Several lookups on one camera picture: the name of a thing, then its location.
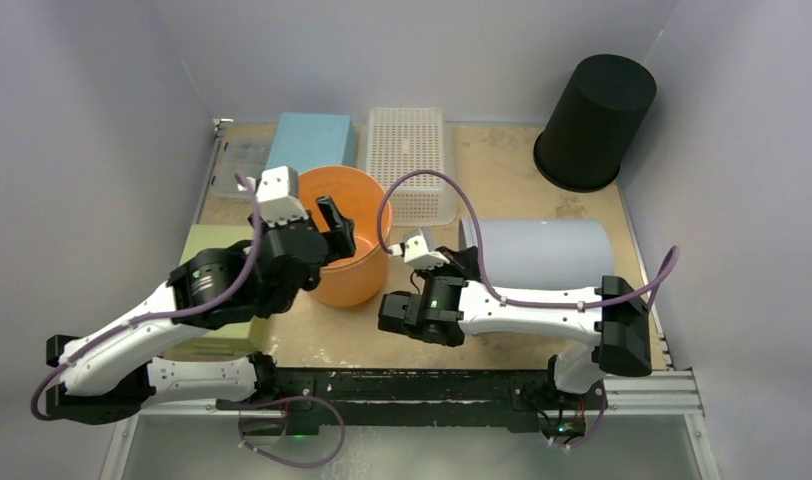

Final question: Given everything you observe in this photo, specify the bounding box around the orange bucket black rim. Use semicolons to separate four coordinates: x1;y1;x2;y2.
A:
299;165;393;308

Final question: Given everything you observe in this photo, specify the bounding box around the blue perforated plastic basket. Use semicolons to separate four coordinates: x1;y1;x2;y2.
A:
265;112;358;174

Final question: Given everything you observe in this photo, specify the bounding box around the white perforated plastic basket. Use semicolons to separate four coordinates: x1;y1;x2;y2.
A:
360;107;457;227

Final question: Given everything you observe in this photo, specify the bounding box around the green perforated plastic basket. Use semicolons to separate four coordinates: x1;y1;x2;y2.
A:
164;224;271;362

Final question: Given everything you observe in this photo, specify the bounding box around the grey plastic bucket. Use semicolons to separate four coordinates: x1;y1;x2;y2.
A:
479;218;615;290

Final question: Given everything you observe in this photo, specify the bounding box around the black plastic bucket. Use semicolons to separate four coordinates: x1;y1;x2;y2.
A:
533;54;657;193

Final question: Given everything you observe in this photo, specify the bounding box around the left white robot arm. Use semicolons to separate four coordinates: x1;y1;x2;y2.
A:
31;196;356;425

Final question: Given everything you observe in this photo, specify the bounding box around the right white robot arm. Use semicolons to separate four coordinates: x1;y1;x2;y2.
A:
377;275;653;407

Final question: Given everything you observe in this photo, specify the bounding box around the clear plastic screw organizer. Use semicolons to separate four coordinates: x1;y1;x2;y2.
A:
210;134;273;202

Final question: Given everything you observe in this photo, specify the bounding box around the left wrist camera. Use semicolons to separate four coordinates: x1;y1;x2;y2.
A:
255;166;309;228

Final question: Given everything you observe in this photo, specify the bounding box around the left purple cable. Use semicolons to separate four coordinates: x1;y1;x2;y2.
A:
30;173;264;423

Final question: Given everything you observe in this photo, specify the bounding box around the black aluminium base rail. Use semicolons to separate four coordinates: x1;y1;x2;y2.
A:
117;366;705;439

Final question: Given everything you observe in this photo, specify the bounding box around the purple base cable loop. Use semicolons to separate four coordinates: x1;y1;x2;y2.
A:
237;396;346;469

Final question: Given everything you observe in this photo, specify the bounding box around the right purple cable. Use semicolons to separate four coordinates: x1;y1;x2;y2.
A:
376;169;682;311

